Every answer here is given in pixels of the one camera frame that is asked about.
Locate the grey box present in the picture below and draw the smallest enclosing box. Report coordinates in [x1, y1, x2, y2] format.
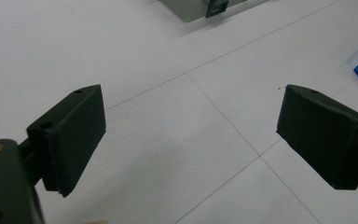
[158, 0, 250, 23]

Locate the black clip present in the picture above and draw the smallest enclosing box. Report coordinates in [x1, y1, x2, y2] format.
[205, 0, 230, 19]

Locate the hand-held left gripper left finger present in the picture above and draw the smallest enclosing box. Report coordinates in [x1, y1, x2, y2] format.
[18, 84, 107, 199]

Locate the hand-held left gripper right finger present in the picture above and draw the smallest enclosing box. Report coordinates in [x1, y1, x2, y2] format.
[276, 83, 358, 190]

